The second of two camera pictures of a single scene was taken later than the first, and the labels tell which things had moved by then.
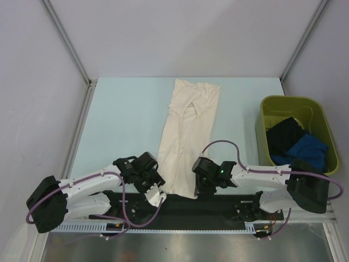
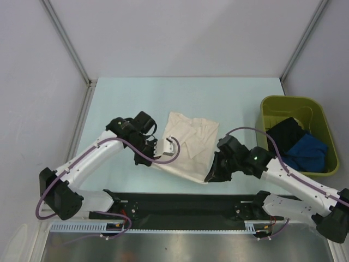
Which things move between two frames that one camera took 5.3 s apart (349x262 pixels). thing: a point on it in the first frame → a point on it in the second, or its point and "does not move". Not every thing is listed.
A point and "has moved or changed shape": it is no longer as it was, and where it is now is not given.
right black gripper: [201, 190] → [215, 173]
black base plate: [214, 208] does not move
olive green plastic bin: [309, 112] does not move
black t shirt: [282, 136] does not move
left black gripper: [155, 178] → [139, 160]
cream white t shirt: [186, 135] has moved or changed shape
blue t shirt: [308, 148] does not move
